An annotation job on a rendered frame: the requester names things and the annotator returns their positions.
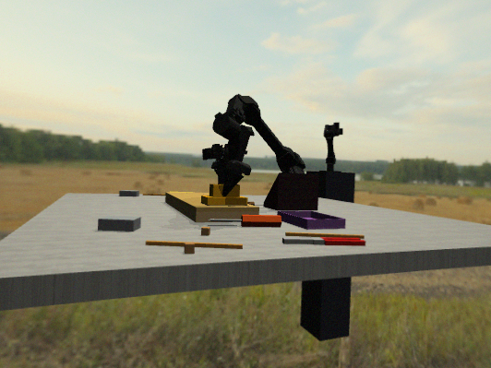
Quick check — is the purple shallow tray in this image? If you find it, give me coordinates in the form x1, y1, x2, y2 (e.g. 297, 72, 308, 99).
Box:
277, 211, 345, 230

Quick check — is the orange rectangular panel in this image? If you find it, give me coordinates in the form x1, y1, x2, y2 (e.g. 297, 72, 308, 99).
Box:
165, 192, 259, 222

